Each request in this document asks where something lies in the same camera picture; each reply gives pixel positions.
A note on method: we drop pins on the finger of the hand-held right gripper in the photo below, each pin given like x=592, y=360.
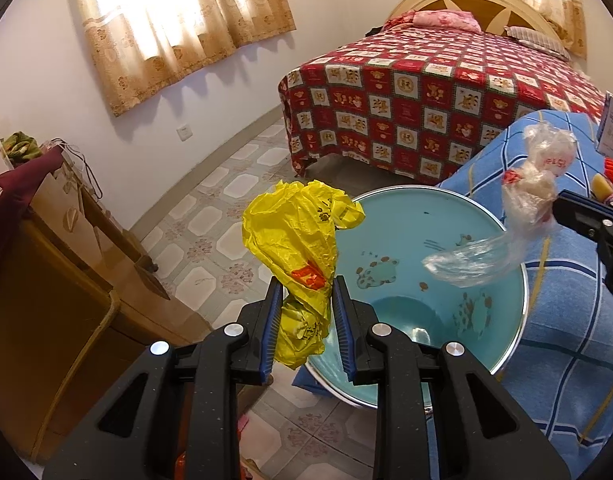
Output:
x=586, y=217

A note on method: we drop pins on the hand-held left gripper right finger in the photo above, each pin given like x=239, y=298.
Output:
x=342, y=331

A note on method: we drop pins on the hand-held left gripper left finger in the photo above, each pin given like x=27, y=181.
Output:
x=274, y=321

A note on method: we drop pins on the clear plastic bag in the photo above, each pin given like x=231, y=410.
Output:
x=531, y=190

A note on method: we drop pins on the yellow plastic bag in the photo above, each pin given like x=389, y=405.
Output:
x=286, y=230

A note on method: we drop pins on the teal enamel basin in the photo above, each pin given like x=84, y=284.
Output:
x=411, y=230

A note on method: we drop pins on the yellow sponge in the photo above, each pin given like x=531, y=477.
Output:
x=602, y=187

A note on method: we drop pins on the blue plastic stool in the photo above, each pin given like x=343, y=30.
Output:
x=306, y=385

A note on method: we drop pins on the blue checked blanket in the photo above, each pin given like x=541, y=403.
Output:
x=561, y=340

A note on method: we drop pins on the striped pillow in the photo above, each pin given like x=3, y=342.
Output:
x=536, y=40

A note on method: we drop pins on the wooden cabinet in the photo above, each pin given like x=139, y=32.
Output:
x=61, y=310

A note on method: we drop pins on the bed with red quilt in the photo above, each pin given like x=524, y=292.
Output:
x=411, y=90

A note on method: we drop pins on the pink pillow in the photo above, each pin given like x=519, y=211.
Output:
x=446, y=20

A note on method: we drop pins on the dark red cloth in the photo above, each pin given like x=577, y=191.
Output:
x=16, y=185

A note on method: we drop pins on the green cloth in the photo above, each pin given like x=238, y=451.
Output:
x=19, y=146

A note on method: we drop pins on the large beige patterned curtain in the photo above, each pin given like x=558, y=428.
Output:
x=176, y=25

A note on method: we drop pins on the white wall socket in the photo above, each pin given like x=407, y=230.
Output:
x=184, y=131

